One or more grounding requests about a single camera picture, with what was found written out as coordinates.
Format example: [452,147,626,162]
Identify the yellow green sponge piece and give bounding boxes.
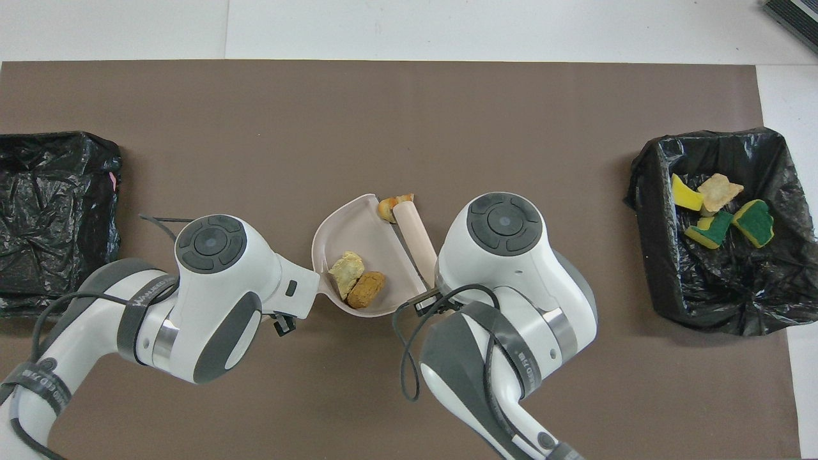
[684,211,734,250]
[732,199,775,249]
[671,174,704,211]

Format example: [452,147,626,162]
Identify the beige hand brush black bristles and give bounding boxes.
[392,199,440,288]

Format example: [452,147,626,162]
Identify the bin with black bag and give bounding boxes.
[0,131,122,320]
[625,126,818,337]

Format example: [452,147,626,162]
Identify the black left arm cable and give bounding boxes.
[0,214,196,460]

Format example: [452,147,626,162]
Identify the striped croissant piece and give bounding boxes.
[377,194,415,223]

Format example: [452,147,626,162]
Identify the beige plastic dustpan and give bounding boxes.
[311,194,429,318]

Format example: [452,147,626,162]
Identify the pale yellow bread chunk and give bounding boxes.
[328,251,366,301]

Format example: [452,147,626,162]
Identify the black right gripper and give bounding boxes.
[274,289,448,337]

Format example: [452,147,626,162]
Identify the dark grey ribbed device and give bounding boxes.
[764,0,818,53]

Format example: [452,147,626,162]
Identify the brown table mat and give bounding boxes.
[0,61,803,460]

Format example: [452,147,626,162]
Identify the orange striped bread slice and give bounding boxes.
[697,173,745,215]

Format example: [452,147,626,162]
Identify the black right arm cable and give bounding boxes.
[391,284,502,402]

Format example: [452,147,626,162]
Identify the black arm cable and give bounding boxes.
[0,214,196,460]
[391,284,502,402]

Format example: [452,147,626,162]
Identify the brown bread bun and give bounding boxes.
[347,272,387,310]

